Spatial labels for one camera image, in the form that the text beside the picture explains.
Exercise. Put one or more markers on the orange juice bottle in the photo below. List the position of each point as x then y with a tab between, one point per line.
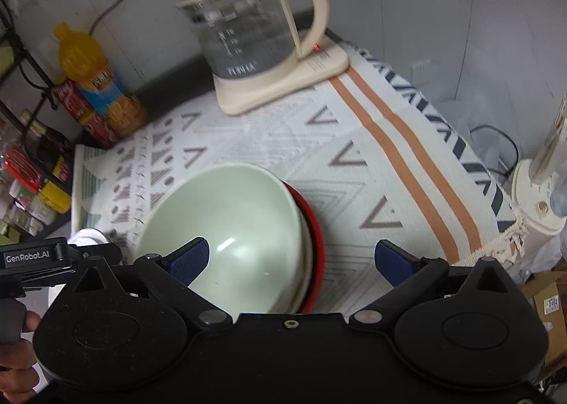
106	98

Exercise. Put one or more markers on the red plate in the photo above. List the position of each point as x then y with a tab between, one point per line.
319	249

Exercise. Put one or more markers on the person's left hand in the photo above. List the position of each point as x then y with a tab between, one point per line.
17	368

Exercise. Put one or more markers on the red lidded jar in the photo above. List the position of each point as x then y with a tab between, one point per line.
22	171

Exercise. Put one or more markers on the patterned tablecloth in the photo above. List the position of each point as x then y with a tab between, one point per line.
354	129

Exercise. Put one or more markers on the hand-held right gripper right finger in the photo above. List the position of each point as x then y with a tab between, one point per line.
394	262

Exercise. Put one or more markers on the black metal rack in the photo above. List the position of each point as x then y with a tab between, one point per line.
35	71

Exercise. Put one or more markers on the cardboard box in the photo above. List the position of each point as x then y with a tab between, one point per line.
547	311

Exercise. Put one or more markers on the pale green bowl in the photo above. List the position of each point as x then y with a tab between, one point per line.
230	209

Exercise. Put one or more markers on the beige kettle base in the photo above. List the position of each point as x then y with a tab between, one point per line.
274	85

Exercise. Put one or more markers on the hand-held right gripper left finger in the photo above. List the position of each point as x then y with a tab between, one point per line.
190	260

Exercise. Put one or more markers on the white wall socket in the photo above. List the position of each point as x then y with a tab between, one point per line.
421	71

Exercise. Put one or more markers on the yellow packet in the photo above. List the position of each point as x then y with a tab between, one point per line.
55	196

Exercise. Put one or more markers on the dark glass bottle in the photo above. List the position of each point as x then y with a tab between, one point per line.
48	142

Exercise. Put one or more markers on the white plate with grey rim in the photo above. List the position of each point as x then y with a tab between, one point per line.
88	235

